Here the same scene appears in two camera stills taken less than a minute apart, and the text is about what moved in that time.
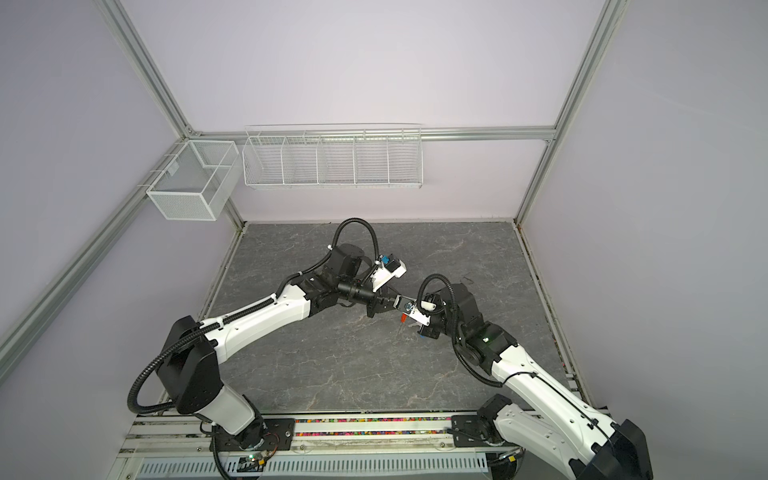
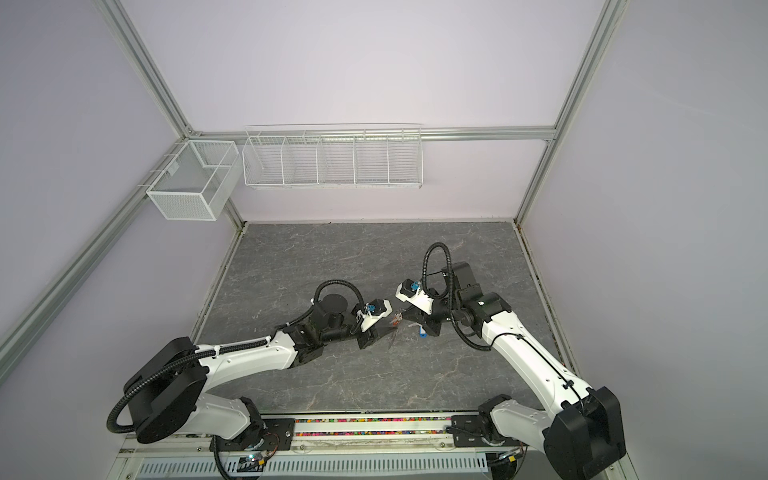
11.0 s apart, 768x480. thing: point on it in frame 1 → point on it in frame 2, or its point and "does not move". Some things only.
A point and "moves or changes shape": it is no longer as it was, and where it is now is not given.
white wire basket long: (333, 156) does not move
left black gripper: (382, 301) → (369, 337)
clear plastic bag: (410, 310) moves or changes shape
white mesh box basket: (198, 180) does not move
